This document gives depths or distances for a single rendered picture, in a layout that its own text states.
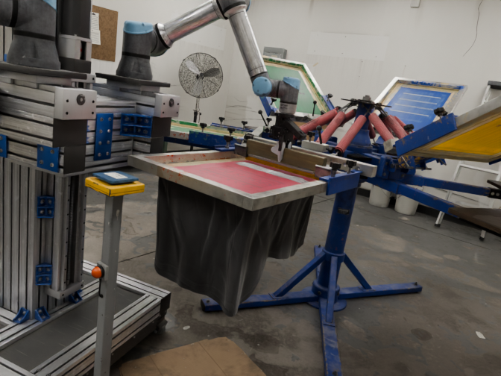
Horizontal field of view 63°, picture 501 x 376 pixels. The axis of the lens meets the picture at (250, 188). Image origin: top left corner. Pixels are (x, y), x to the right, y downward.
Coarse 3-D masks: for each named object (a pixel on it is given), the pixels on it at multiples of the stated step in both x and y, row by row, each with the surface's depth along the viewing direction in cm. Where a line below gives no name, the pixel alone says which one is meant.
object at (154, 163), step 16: (128, 160) 150; (144, 160) 145; (160, 160) 159; (176, 160) 166; (192, 160) 173; (160, 176) 141; (176, 176) 136; (192, 176) 133; (208, 192) 128; (224, 192) 124; (240, 192) 122; (272, 192) 128; (288, 192) 134; (304, 192) 143; (320, 192) 154; (256, 208) 121
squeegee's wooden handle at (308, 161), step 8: (248, 144) 191; (256, 144) 188; (264, 144) 186; (272, 144) 186; (248, 152) 191; (256, 152) 188; (264, 152) 186; (272, 152) 183; (288, 152) 178; (296, 152) 176; (304, 152) 176; (288, 160) 179; (296, 160) 176; (304, 160) 174; (312, 160) 172; (320, 160) 170; (304, 168) 174; (312, 168) 172
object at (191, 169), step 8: (240, 160) 192; (248, 160) 195; (176, 168) 157; (184, 168) 159; (192, 168) 161; (200, 168) 163; (240, 168) 175; (248, 168) 178; (272, 168) 186; (200, 176) 150; (208, 176) 152
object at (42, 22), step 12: (24, 0) 118; (36, 0) 120; (48, 0) 122; (12, 12) 117; (24, 12) 118; (36, 12) 120; (48, 12) 123; (12, 24) 120; (24, 24) 121; (36, 24) 121; (48, 24) 124
